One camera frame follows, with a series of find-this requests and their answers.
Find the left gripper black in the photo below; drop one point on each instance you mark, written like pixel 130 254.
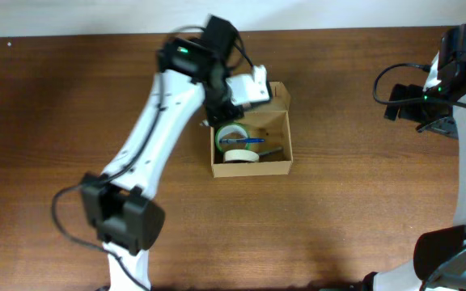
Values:
pixel 222 111

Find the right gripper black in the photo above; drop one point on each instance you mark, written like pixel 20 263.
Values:
pixel 404 107

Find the green tape roll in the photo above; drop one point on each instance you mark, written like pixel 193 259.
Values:
pixel 228 129

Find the blue ballpoint pen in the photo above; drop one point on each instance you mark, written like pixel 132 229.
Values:
pixel 242 141

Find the cream masking tape roll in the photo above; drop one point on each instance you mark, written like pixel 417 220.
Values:
pixel 240 156

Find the cardboard box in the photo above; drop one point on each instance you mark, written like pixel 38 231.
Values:
pixel 270 122

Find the black and white marker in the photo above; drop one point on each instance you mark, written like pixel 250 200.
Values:
pixel 269 152

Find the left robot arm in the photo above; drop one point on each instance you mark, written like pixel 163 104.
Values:
pixel 119 202

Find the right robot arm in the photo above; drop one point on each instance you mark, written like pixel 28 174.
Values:
pixel 439 258

